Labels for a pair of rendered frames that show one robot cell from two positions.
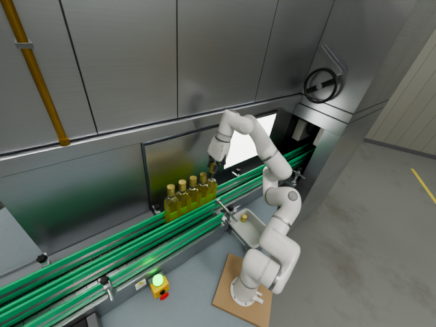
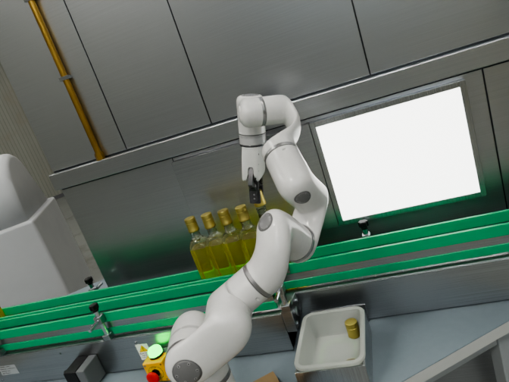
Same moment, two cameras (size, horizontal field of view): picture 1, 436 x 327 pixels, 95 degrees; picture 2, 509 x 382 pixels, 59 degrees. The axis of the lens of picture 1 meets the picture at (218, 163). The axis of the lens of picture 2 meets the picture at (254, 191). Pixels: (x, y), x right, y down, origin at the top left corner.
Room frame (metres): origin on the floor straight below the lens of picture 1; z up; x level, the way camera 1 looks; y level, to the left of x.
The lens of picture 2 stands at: (0.19, -1.08, 1.56)
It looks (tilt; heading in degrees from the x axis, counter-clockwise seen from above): 16 degrees down; 62
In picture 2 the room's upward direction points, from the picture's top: 19 degrees counter-clockwise
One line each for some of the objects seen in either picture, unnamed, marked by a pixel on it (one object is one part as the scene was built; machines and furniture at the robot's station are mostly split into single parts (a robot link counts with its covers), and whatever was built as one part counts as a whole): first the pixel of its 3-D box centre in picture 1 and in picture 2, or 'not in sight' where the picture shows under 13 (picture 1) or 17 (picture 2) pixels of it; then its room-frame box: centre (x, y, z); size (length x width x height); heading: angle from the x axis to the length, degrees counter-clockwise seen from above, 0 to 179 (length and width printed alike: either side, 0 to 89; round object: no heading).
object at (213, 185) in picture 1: (209, 193); not in sight; (0.78, 0.02, 0.99); 0.06 x 0.06 x 0.21; 44
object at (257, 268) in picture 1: (257, 269); (197, 351); (0.39, -0.21, 1.01); 0.13 x 0.10 x 0.16; 59
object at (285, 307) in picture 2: (226, 211); (282, 286); (0.70, -0.08, 0.95); 0.17 x 0.03 x 0.12; 43
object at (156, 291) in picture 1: (159, 285); (160, 365); (0.36, 0.18, 0.79); 0.07 x 0.07 x 0.07; 43
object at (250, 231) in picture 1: (248, 230); (335, 348); (0.71, -0.24, 0.80); 0.22 x 0.17 x 0.09; 43
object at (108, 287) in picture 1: (109, 292); (97, 327); (0.26, 0.32, 0.94); 0.07 x 0.04 x 0.13; 43
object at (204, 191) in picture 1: (201, 198); (258, 257); (0.74, 0.06, 0.99); 0.06 x 0.06 x 0.21; 43
